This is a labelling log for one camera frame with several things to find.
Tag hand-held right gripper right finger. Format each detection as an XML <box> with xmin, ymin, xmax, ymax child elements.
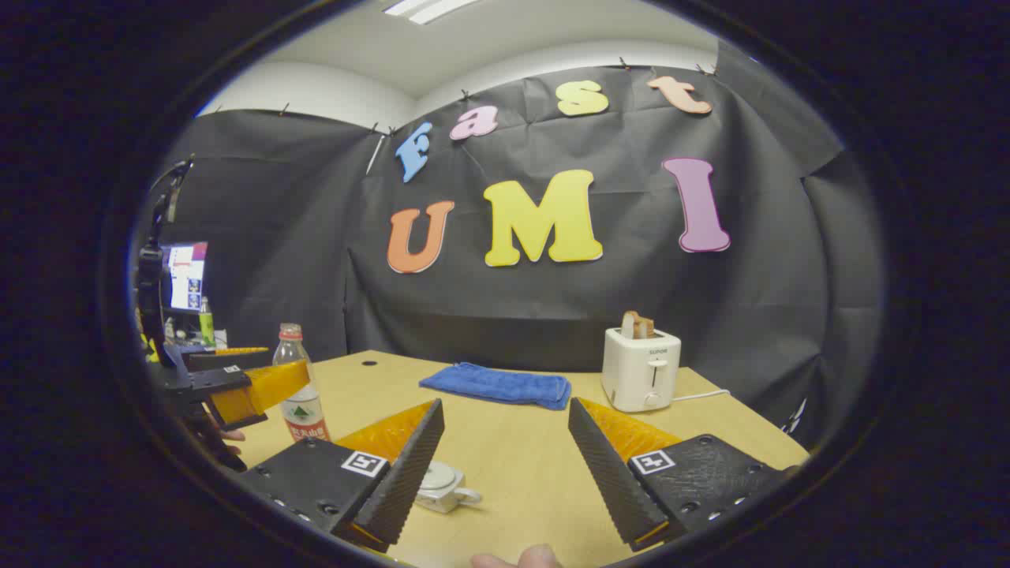
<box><xmin>568</xmin><ymin>397</ymin><xmax>798</xmax><ymax>551</ymax></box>

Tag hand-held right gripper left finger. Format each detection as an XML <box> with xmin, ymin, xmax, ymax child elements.
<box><xmin>237</xmin><ymin>398</ymin><xmax>445</xmax><ymax>553</ymax></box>

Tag white teacup lid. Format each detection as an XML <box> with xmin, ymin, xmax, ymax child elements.
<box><xmin>421</xmin><ymin>462</ymin><xmax>460</xmax><ymax>495</ymax></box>

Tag clear plastic water bottle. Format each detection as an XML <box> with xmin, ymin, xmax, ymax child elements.
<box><xmin>272</xmin><ymin>323</ymin><xmax>331</xmax><ymax>443</ymax></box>

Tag white teacup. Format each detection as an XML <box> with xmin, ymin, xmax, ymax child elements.
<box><xmin>414</xmin><ymin>461</ymin><xmax>482</xmax><ymax>514</ymax></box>

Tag computer monitor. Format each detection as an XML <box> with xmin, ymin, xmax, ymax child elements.
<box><xmin>162</xmin><ymin>242</ymin><xmax>209</xmax><ymax>314</ymax></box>

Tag white toaster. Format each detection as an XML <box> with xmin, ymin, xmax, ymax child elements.
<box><xmin>601</xmin><ymin>326</ymin><xmax>682</xmax><ymax>413</ymax></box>

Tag blue towel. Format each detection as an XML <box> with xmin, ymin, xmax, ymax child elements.
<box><xmin>418</xmin><ymin>362</ymin><xmax>572</xmax><ymax>411</ymax></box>

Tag black backdrop cloth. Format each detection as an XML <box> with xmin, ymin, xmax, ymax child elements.
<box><xmin>138</xmin><ymin>39</ymin><xmax>885</xmax><ymax>450</ymax></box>

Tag ceiling light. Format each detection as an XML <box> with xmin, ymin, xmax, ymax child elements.
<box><xmin>383</xmin><ymin>0</ymin><xmax>478</xmax><ymax>24</ymax></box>

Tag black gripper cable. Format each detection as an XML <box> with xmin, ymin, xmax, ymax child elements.
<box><xmin>150</xmin><ymin>160</ymin><xmax>195</xmax><ymax>237</ymax></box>

